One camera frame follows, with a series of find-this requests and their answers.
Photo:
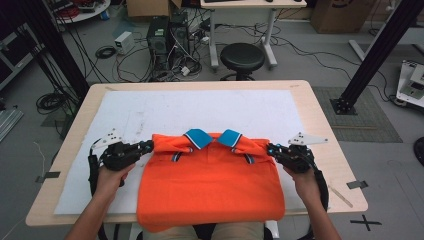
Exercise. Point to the black metal pillar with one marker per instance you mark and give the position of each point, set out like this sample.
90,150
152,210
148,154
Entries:
376,56
56,46

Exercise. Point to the black round object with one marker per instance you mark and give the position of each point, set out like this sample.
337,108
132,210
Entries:
419,151

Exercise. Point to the round white table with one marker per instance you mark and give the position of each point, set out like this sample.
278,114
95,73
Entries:
90,13

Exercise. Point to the orange polo shirt blue collar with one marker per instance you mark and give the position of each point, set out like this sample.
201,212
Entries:
210,186

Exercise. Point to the grey tape piece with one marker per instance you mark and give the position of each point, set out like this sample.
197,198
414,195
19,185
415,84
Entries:
48,176
357,184

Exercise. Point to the open cardboard box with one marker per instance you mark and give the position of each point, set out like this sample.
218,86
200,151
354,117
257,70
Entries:
150,8

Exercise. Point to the black computer tower green label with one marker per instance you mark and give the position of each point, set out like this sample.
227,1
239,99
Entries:
157,40

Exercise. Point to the person's right hand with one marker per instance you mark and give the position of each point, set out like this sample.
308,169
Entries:
305,186

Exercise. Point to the black chair seat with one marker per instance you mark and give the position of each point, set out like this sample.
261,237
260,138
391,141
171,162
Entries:
203,232

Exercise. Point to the white foam mat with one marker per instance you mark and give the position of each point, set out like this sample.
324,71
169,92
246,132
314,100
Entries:
200,110

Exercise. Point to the white machine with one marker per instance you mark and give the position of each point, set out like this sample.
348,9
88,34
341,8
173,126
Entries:
411,83

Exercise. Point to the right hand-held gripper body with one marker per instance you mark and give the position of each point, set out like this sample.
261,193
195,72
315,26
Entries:
296,156

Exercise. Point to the person's left hand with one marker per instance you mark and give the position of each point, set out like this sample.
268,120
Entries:
110,183

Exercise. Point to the cardboard box with black logo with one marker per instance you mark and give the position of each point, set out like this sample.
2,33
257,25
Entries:
340,16

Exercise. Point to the grey floor mat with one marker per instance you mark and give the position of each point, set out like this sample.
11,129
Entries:
366,126

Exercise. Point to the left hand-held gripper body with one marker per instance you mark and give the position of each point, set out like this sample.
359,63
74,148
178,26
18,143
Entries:
118,155

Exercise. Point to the aluminium rail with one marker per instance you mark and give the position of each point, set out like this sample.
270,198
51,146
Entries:
8,123

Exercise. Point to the black keyboard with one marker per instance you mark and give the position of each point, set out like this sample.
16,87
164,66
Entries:
218,1

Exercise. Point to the white table leg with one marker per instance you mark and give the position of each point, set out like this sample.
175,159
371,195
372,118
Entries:
135,231
272,230

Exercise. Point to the grey metal rack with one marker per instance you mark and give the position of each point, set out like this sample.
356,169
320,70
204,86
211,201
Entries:
16,56

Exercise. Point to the white side desk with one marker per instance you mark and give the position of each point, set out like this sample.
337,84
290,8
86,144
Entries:
356,50

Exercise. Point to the person's legs in beige trousers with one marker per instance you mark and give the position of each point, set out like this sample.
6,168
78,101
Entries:
240,231

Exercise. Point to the black round stool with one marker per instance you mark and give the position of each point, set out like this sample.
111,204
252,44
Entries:
242,57

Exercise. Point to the light wooden table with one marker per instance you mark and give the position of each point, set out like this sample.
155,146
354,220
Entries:
333,160

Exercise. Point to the white box device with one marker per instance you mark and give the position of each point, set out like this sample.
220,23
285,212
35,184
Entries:
124,42

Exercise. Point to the white power adapter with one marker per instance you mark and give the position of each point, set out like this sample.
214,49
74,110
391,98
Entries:
185,71

